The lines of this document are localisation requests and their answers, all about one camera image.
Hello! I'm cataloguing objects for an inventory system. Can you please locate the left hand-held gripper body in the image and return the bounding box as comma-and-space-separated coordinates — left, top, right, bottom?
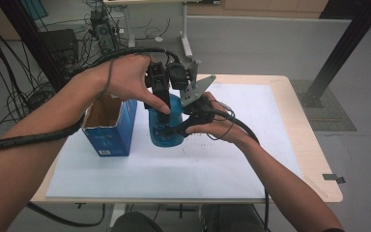
145, 58, 201, 98

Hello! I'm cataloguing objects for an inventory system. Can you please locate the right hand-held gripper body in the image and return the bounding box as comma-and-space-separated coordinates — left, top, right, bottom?
179, 75, 217, 126

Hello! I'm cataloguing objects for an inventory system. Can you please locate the blue cup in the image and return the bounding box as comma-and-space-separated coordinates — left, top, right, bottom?
148, 93, 186, 149

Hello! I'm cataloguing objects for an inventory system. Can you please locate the blue cardboard box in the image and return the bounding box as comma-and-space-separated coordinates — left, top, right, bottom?
81, 95, 139, 158

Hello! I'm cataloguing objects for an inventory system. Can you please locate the person's left hand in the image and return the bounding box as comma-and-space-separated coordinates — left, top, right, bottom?
100, 53, 172, 116

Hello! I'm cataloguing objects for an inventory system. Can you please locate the person's right hand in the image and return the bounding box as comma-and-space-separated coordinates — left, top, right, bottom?
185, 91, 256, 147

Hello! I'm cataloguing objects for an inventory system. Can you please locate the white table mat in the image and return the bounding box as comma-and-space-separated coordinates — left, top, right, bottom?
45, 82, 303, 200

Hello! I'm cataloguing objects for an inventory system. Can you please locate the white desk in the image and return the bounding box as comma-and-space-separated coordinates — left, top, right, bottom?
102, 0, 221, 59

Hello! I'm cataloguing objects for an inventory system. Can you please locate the computer tower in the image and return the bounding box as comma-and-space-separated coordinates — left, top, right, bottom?
89, 9, 118, 55

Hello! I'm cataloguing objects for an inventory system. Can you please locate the white table leg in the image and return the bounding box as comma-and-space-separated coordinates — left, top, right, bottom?
108, 202, 128, 230

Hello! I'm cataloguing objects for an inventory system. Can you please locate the black equipment box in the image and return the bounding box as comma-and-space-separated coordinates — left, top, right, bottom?
39, 28, 80, 67

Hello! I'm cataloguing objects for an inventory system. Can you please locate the dark floor mat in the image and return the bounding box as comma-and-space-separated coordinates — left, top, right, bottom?
289, 79, 357, 132

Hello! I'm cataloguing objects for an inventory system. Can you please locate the grey tape piece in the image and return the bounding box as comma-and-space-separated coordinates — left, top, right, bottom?
322, 173, 347, 185

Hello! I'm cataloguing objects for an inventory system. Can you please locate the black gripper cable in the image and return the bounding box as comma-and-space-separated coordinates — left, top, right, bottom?
206, 100, 271, 232

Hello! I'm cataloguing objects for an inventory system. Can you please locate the thick black corrugated cable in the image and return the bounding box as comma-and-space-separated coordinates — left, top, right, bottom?
0, 46, 182, 158

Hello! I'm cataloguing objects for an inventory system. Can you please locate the black metal post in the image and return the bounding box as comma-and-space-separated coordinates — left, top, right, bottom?
0, 0, 68, 94

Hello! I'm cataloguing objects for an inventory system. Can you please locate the thin black cable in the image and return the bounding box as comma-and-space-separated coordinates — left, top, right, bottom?
26, 202, 106, 228

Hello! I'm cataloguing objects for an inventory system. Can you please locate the black metal frame strut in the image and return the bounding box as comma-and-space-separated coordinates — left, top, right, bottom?
300, 0, 371, 108

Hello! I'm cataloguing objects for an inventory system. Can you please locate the bundle of black cables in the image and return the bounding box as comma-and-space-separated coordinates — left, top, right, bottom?
0, 0, 61, 144

